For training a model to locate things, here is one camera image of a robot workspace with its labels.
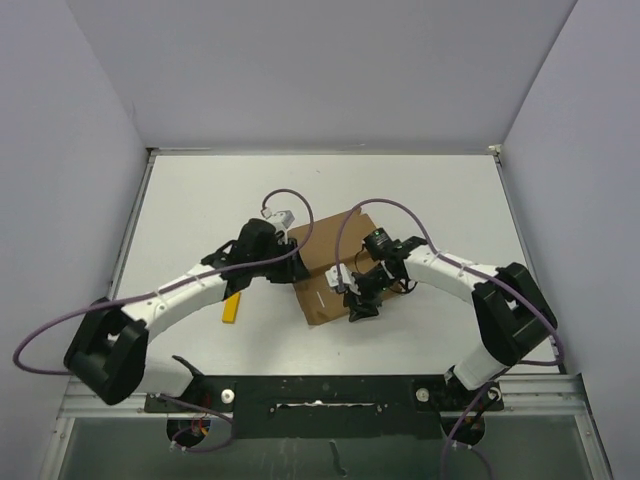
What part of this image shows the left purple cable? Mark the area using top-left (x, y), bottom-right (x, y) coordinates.
top-left (11, 188), bottom-right (316, 454)

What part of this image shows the yellow rectangular block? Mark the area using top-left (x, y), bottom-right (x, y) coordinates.
top-left (221, 292), bottom-right (241, 324)

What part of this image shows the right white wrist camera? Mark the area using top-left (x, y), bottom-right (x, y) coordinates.
top-left (325, 263), bottom-right (360, 295)

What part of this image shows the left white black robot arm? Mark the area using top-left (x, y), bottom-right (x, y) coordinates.
top-left (63, 210), bottom-right (310, 411)

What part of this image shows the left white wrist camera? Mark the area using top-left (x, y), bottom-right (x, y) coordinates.
top-left (261, 207), bottom-right (295, 244)

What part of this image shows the brown cardboard box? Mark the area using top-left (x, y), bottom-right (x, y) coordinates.
top-left (288, 209), bottom-right (396, 327)

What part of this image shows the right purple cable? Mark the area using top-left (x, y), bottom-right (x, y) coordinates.
top-left (335, 198), bottom-right (562, 480)

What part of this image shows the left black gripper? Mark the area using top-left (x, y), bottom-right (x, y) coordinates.
top-left (252, 237), bottom-right (310, 284)

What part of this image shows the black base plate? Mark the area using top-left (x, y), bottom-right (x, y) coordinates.
top-left (144, 375), bottom-right (503, 447)

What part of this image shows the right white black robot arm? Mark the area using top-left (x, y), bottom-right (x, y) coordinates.
top-left (326, 228), bottom-right (558, 409)

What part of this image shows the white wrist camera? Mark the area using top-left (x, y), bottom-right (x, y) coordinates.
top-left (325, 263), bottom-right (360, 295)
top-left (261, 207), bottom-right (295, 244)

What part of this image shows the purple cable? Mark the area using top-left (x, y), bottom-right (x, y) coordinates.
top-left (335, 198), bottom-right (562, 480)
top-left (11, 188), bottom-right (316, 454)

